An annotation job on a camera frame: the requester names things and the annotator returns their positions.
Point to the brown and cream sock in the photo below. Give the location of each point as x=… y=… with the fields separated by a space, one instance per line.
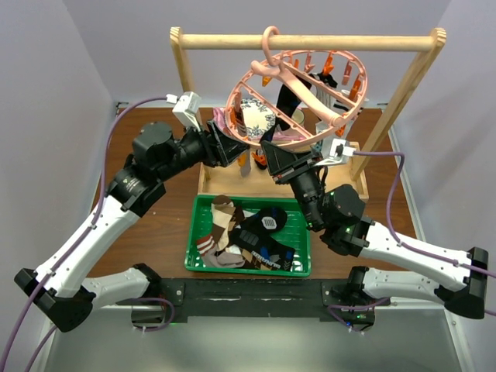
x=225 y=217

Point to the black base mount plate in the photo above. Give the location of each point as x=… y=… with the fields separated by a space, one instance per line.
x=266 y=298

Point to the pink round clip hanger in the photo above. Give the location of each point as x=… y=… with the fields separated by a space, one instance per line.
x=293 y=68

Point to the black sock with blue logo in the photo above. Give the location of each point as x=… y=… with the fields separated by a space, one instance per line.
x=254 y=237

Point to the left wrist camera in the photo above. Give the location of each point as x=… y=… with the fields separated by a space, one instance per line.
x=185 y=108

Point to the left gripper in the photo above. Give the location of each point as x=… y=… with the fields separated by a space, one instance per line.
x=219 y=149

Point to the green plastic tray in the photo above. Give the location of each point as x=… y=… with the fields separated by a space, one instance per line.
x=294 y=234

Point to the orange clothespin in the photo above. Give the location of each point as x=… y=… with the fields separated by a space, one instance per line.
x=260 y=160

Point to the wooden hanging rack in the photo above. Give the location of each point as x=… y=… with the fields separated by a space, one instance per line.
x=426 y=48

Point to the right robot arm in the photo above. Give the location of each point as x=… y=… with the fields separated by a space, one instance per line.
x=456 y=279

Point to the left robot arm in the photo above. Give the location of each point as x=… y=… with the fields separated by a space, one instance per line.
x=61 y=287

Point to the floral ceramic plate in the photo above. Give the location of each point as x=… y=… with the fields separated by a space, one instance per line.
x=258 y=118

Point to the grey sock with red stripes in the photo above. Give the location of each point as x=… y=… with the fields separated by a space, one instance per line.
x=230 y=257
x=244 y=167

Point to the pink cloth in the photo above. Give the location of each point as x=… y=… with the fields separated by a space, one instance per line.
x=220 y=120

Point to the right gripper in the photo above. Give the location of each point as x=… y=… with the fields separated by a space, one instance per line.
x=281 y=163

